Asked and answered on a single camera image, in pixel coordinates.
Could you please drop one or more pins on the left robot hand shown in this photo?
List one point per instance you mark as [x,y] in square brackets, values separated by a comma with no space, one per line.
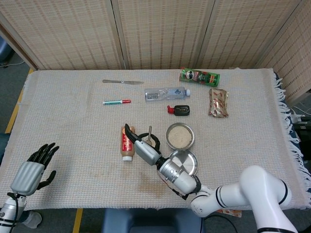
[26,177]

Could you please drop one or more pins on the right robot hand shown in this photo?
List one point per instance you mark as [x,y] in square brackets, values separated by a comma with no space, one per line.
[145,151]

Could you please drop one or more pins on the metal spoon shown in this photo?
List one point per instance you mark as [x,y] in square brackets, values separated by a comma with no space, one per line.
[150,132]

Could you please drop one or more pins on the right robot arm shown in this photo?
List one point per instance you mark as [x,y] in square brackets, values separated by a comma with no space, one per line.
[177,174]

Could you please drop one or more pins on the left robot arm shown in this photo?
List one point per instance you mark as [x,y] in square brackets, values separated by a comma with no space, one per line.
[9,210]

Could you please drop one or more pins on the white paper cup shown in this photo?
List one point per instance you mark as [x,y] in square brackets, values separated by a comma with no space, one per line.
[153,142]

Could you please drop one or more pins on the metal bowl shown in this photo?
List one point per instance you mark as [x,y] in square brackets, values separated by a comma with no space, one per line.
[167,142]

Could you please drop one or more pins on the brown sauce bottle red label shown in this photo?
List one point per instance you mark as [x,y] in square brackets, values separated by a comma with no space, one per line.
[126,151]

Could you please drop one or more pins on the empty metal plate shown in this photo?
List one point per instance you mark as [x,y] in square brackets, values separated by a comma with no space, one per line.
[187,161]

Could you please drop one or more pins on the grey rounded lump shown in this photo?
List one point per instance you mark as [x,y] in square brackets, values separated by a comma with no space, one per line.
[32,219]

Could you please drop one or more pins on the black bottle red cap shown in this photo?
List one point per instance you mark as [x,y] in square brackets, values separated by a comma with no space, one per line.
[181,110]

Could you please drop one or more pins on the clear plastic water bottle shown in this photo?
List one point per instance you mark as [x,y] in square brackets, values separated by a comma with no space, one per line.
[165,94]

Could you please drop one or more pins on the white waffle tablecloth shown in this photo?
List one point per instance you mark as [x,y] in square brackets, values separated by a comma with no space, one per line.
[73,121]

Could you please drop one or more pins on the metal table knife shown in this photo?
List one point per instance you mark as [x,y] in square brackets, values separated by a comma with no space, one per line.
[114,81]

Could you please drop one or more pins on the gold snack packet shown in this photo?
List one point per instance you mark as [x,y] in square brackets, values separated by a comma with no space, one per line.
[218,102]

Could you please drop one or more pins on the green chips can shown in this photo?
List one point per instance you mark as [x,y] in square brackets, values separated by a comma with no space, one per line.
[201,77]

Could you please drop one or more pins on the orange printed paper bag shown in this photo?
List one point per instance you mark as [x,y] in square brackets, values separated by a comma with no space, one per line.
[230,213]

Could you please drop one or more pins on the bamboo folding screen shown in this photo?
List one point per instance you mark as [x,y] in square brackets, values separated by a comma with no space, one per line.
[158,31]

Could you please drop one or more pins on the blue grey chair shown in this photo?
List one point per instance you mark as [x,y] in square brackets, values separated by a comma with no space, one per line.
[3,51]

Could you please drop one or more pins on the black box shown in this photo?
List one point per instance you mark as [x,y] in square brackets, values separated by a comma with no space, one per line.
[302,131]

